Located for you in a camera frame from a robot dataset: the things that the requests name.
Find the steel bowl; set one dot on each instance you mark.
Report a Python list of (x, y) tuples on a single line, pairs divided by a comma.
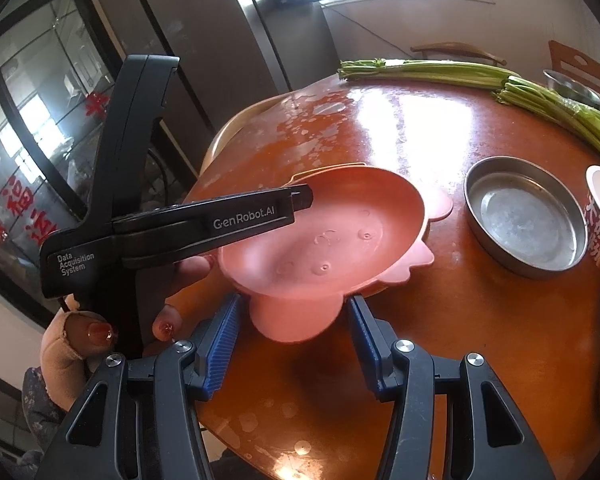
[(575, 90)]

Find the person's left hand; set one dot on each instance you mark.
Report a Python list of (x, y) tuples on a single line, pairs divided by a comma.
[(190, 272)]

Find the grey refrigerator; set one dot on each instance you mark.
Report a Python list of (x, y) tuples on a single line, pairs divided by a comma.
[(220, 50)]

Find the pink pig-shaped plate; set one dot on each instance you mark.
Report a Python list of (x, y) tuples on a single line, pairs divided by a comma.
[(420, 260), (330, 240)]

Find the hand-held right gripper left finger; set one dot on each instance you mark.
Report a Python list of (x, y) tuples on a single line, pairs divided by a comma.
[(222, 340)]

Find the glass door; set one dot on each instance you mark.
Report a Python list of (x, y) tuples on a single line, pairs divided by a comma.
[(30, 110)]

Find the orange-back wooden chair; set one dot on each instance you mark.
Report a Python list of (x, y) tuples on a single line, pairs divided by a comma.
[(580, 65)]

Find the round steel plate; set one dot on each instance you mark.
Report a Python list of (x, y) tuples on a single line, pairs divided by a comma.
[(525, 220)]

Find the plastic-wrapped celery bunch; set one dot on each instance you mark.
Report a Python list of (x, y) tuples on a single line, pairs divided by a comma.
[(565, 115)]

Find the curved-back wooden chair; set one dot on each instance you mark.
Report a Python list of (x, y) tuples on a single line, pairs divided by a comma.
[(460, 50)]

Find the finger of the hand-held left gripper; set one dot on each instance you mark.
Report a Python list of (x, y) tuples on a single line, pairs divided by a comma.
[(205, 227)]

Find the beige chair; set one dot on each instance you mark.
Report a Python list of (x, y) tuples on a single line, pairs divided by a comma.
[(230, 130)]

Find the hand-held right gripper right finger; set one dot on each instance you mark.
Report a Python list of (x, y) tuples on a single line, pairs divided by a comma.
[(365, 340)]

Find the person's left forearm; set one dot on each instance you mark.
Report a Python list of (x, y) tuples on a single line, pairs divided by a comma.
[(37, 410)]

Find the loose celery bunch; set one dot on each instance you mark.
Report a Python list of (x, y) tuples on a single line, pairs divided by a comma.
[(430, 69)]

